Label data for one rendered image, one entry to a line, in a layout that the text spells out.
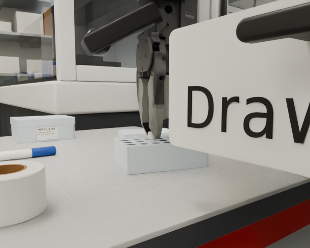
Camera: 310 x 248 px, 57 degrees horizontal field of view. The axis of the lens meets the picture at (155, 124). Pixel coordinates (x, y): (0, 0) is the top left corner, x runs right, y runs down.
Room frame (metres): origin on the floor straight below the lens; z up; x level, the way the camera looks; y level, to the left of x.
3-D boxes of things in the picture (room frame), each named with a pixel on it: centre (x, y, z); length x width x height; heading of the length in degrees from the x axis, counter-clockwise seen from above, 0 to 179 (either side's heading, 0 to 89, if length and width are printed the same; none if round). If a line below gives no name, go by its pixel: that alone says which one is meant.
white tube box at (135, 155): (0.43, -0.01, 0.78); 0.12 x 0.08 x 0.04; 110
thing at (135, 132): (0.69, 0.02, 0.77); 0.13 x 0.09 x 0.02; 107
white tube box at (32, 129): (0.67, 0.27, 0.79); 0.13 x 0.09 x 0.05; 124
